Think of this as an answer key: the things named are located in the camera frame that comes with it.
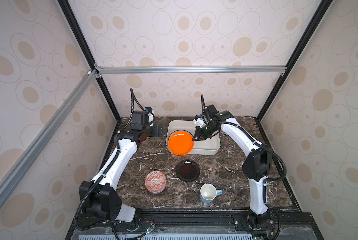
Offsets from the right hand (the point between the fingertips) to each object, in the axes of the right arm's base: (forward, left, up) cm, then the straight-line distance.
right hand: (193, 138), depth 86 cm
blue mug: (-26, -8, -15) cm, 31 cm away
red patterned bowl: (-20, +22, -13) cm, 33 cm away
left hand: (+2, +18, +10) cm, 21 cm away
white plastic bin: (+5, -11, -15) cm, 19 cm away
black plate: (-12, +3, -16) cm, 20 cm away
